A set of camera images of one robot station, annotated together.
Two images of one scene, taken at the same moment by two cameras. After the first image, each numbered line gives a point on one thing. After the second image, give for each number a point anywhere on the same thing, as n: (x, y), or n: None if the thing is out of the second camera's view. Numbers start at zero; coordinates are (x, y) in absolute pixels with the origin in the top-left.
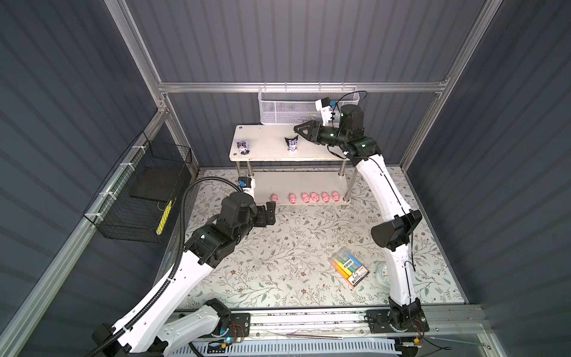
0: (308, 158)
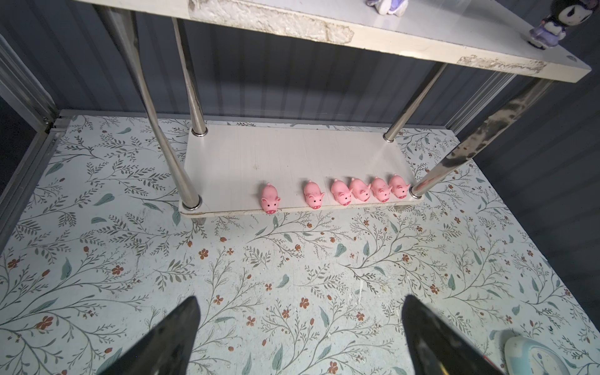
0: (226, 166)
